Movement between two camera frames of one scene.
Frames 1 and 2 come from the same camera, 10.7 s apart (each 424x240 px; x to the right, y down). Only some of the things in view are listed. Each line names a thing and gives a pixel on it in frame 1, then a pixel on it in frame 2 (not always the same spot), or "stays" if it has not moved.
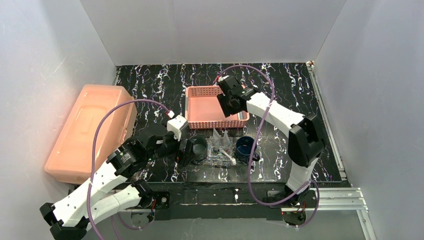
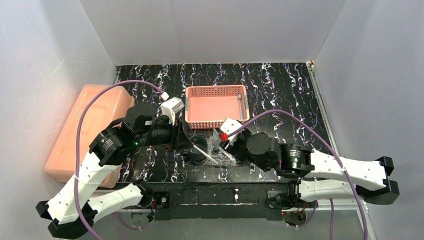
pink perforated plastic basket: (203, 110) stays
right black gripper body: (224, 103) -> (228, 145)
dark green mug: (200, 147) stays
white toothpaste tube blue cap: (216, 140) stays
